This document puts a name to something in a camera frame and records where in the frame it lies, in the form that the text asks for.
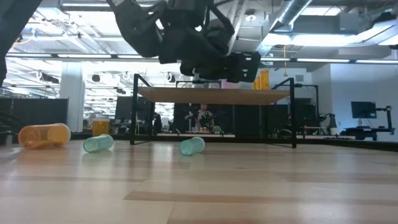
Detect wooden shelf black metal legs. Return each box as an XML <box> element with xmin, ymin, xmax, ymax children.
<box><xmin>130</xmin><ymin>73</ymin><xmax>299</xmax><ymax>149</ymax></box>

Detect person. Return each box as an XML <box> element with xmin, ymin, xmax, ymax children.
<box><xmin>152</xmin><ymin>112</ymin><xmax>163</xmax><ymax>135</ymax></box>
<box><xmin>185</xmin><ymin>104</ymin><xmax>215</xmax><ymax>134</ymax></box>

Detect green pill bottle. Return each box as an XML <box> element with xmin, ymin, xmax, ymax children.
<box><xmin>82</xmin><ymin>134</ymin><xmax>114</xmax><ymax>154</ymax></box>
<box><xmin>178</xmin><ymin>136</ymin><xmax>206</xmax><ymax>157</ymax></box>

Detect black computer monitor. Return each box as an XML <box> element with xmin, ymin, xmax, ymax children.
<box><xmin>351</xmin><ymin>101</ymin><xmax>377</xmax><ymax>119</ymax></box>

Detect dark background desk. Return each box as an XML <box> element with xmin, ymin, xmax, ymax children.
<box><xmin>338</xmin><ymin>126</ymin><xmax>396</xmax><ymax>141</ymax></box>

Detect large orange pill bottle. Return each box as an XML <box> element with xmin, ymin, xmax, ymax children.
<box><xmin>92</xmin><ymin>117</ymin><xmax>111</xmax><ymax>138</ymax></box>
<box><xmin>17</xmin><ymin>123</ymin><xmax>72</xmax><ymax>150</ymax></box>

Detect LED strip light bar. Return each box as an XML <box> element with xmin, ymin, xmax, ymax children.
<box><xmin>5</xmin><ymin>52</ymin><xmax>398</xmax><ymax>65</ymax></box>

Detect white building column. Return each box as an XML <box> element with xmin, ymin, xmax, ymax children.
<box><xmin>60</xmin><ymin>62</ymin><xmax>86</xmax><ymax>133</ymax></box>

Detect black partition panel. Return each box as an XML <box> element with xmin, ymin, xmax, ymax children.
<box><xmin>0</xmin><ymin>97</ymin><xmax>70</xmax><ymax>134</ymax></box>

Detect yellow hanging cord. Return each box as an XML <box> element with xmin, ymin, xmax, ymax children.
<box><xmin>282</xmin><ymin>45</ymin><xmax>289</xmax><ymax>78</ymax></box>

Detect black aluminium rig frame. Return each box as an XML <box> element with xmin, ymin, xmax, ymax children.
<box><xmin>70</xmin><ymin>132</ymin><xmax>398</xmax><ymax>150</ymax></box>

